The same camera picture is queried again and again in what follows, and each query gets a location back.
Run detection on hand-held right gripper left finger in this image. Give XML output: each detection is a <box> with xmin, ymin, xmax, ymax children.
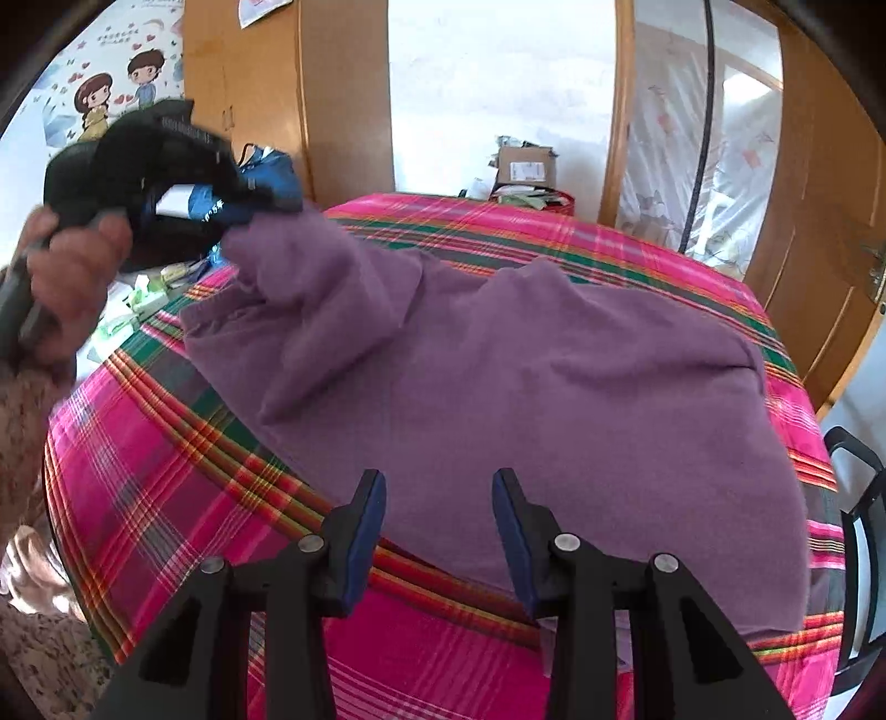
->
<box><xmin>90</xmin><ymin>469</ymin><xmax>387</xmax><ymax>720</ymax></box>

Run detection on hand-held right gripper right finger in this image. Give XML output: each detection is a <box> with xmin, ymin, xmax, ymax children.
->
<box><xmin>493</xmin><ymin>468</ymin><xmax>797</xmax><ymax>720</ymax></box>

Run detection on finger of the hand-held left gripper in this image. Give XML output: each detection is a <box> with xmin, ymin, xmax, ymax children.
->
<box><xmin>186</xmin><ymin>176</ymin><xmax>306</xmax><ymax>229</ymax></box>

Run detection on purple fleece pants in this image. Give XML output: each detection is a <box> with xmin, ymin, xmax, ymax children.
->
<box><xmin>181</xmin><ymin>208</ymin><xmax>812</xmax><ymax>638</ymax></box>

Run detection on person's left forearm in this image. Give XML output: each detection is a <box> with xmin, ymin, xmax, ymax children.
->
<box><xmin>0</xmin><ymin>356</ymin><xmax>79</xmax><ymax>527</ymax></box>

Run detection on person's left hand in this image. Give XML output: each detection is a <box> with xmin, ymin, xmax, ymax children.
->
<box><xmin>15</xmin><ymin>208</ymin><xmax>134</xmax><ymax>362</ymax></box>

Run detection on green white tissue pack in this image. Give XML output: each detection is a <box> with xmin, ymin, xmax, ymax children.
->
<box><xmin>126</xmin><ymin>272</ymin><xmax>172</xmax><ymax>314</ymax></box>
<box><xmin>95</xmin><ymin>313</ymin><xmax>141</xmax><ymax>348</ymax></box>

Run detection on wooden wardrobe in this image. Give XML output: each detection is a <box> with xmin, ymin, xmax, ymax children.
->
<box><xmin>183</xmin><ymin>0</ymin><xmax>395</xmax><ymax>205</ymax></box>

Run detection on pink plaid bed sheet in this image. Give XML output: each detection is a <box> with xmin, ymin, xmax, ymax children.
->
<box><xmin>45</xmin><ymin>194</ymin><xmax>849</xmax><ymax>720</ymax></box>

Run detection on white paper sheet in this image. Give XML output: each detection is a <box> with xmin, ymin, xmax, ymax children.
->
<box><xmin>239</xmin><ymin>0</ymin><xmax>300</xmax><ymax>30</ymax></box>

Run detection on cardboard box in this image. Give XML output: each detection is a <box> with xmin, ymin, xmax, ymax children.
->
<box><xmin>497</xmin><ymin>144</ymin><xmax>558</xmax><ymax>191</ymax></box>

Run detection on brown fluffy blanket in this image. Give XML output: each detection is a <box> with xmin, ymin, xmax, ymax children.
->
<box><xmin>3</xmin><ymin>524</ymin><xmax>71</xmax><ymax>614</ymax></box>

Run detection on person's floral garment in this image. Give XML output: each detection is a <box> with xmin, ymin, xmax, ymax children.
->
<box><xmin>0</xmin><ymin>602</ymin><xmax>115</xmax><ymax>720</ymax></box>

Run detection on black mesh office chair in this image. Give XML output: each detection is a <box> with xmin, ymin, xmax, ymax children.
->
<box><xmin>823</xmin><ymin>425</ymin><xmax>886</xmax><ymax>697</ymax></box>

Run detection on clear plastic door curtain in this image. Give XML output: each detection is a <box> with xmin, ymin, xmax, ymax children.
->
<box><xmin>616</xmin><ymin>0</ymin><xmax>783</xmax><ymax>278</ymax></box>

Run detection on metal door lock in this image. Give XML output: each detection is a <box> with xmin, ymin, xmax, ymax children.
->
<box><xmin>858</xmin><ymin>239</ymin><xmax>886</xmax><ymax>306</ymax></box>

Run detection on wooden door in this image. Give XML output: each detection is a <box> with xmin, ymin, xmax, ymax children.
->
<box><xmin>748</xmin><ymin>0</ymin><xmax>886</xmax><ymax>416</ymax></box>

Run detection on cartoon wall poster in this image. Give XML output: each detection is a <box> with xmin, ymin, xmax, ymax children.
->
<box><xmin>20</xmin><ymin>0</ymin><xmax>186</xmax><ymax>148</ymax></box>

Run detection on wooden door frame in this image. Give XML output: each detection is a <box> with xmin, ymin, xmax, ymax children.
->
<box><xmin>599</xmin><ymin>0</ymin><xmax>786</xmax><ymax>285</ymax></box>

